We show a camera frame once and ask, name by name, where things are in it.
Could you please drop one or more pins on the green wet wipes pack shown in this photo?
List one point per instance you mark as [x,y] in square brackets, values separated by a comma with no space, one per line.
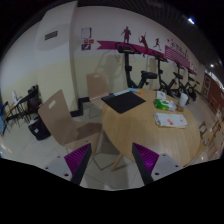
[164,104]

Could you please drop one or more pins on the beige plywood chair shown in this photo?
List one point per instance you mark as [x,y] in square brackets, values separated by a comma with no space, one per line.
[66,131]
[97,88]

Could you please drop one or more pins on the white tissue pack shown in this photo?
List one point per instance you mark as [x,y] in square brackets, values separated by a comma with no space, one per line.
[160,95]

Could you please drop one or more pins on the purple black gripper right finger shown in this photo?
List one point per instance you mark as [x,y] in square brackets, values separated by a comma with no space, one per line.
[145,160]

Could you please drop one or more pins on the white paper cup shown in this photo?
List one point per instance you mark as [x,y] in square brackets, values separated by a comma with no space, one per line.
[183,100]

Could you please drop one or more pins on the black bag on floor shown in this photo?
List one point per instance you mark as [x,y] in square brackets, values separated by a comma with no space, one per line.
[38,129]

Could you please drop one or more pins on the black folding stand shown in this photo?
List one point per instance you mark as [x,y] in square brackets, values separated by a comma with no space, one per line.
[24,107]

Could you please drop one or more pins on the wall air vent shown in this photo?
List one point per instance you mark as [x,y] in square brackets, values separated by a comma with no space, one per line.
[51,35]

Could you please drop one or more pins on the far beige plywood chair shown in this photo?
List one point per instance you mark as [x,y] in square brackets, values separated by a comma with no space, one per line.
[97,88]

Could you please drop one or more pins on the near beige plywood chair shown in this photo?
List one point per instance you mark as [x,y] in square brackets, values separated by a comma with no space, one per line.
[66,131]

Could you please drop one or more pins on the round wooden table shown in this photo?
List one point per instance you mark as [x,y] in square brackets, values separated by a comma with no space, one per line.
[138,126]

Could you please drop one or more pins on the blue orange marker pen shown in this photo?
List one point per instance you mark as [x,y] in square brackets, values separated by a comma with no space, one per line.
[135,90]

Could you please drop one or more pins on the white wall poster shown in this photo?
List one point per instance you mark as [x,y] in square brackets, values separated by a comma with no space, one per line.
[86,33]

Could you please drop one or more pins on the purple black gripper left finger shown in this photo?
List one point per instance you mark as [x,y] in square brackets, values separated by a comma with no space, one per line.
[77,162]

